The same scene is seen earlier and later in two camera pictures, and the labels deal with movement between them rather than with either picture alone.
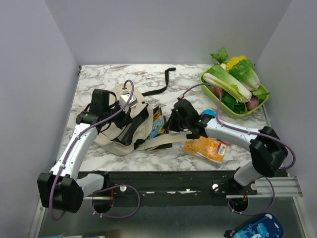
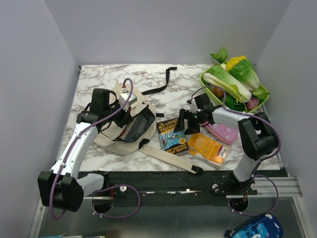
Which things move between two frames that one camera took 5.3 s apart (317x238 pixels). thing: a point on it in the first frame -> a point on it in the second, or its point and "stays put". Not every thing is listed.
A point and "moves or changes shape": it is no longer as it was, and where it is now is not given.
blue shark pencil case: [267, 226] stays put
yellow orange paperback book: [214, 149] stays put
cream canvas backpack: [125, 131] moves or changes shape
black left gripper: [126, 119] stays put
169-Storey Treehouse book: [158, 128] -> [171, 142]
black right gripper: [170, 123] -> [184, 114]
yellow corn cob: [234, 61] stays put
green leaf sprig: [221, 55] stays put
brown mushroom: [216, 91] stays put
